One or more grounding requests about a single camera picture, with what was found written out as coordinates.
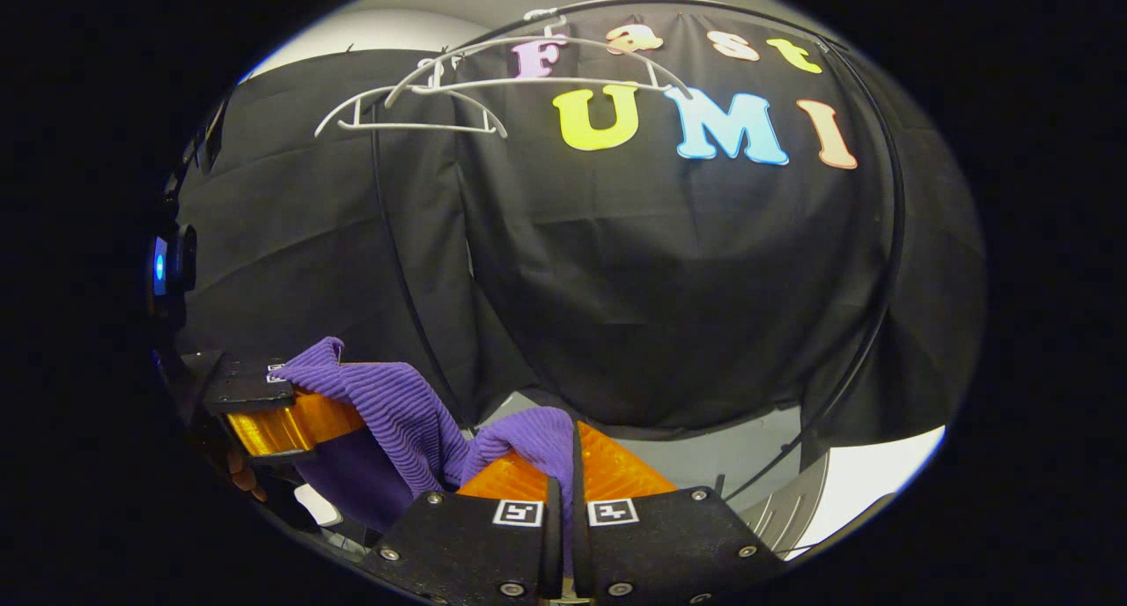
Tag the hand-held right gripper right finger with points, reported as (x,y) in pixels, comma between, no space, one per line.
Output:
(660,544)

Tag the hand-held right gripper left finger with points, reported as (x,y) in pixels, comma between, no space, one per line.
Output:
(467,544)

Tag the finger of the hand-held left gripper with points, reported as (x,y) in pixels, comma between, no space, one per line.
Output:
(242,386)

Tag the round laundry hamper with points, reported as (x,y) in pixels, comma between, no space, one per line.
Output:
(788,509)

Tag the purple ribbed jacket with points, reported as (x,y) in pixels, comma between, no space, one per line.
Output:
(396,412)

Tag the white plastic clothes hanger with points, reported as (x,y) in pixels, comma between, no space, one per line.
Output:
(414,128)
(546,81)

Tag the black backdrop cloth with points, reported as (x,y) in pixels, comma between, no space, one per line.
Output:
(660,280)

